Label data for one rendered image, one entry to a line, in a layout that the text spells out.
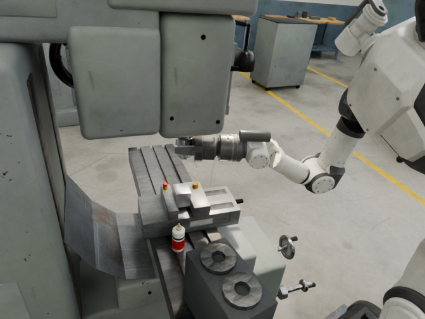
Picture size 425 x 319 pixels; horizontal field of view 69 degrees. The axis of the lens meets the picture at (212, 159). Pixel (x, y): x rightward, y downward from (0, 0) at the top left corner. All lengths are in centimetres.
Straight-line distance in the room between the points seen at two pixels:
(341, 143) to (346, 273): 154
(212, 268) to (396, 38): 62
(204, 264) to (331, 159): 55
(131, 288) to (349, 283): 167
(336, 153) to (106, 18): 77
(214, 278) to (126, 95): 47
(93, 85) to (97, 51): 7
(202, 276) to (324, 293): 159
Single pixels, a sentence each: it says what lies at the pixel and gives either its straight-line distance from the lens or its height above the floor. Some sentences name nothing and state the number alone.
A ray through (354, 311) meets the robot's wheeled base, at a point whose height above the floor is 60.
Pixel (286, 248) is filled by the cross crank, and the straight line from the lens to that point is 157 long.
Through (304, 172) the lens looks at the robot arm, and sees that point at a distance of 109.
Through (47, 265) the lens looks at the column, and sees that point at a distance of 88.
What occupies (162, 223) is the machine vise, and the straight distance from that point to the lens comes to 107.
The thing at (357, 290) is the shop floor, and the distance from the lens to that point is 242.
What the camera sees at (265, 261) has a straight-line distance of 135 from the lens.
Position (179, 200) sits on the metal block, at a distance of 108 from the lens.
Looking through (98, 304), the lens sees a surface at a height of 72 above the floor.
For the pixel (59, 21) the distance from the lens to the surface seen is 71.
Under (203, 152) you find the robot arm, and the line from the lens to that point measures 94.
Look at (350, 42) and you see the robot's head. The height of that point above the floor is 159.
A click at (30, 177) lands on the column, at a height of 133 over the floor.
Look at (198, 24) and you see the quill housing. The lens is 76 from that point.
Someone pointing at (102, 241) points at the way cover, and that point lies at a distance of 111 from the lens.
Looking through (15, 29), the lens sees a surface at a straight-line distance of 72.
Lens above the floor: 172
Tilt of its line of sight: 32 degrees down
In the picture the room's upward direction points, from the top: 6 degrees clockwise
